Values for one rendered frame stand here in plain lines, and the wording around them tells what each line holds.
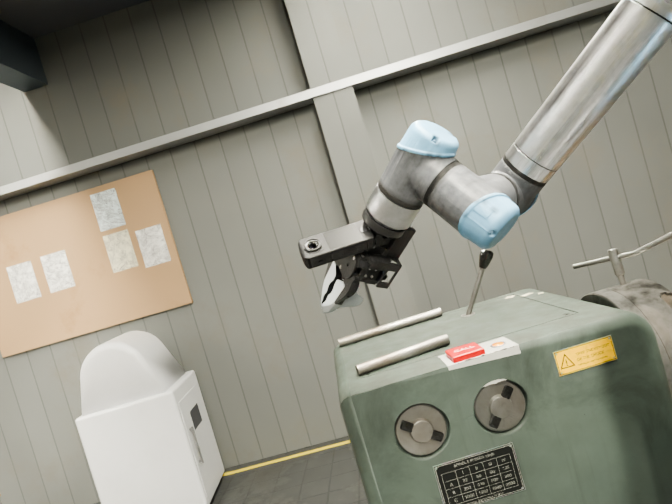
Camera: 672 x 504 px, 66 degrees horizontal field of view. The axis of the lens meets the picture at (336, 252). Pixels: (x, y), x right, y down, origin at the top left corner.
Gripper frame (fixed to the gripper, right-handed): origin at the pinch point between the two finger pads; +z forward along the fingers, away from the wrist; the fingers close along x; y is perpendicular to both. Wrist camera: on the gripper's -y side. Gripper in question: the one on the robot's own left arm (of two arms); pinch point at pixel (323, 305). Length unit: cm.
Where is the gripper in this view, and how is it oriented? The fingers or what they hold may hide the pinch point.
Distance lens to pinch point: 89.8
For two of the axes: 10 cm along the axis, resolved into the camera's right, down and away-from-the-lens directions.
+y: 8.7, 1.3, 4.8
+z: -4.1, 7.5, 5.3
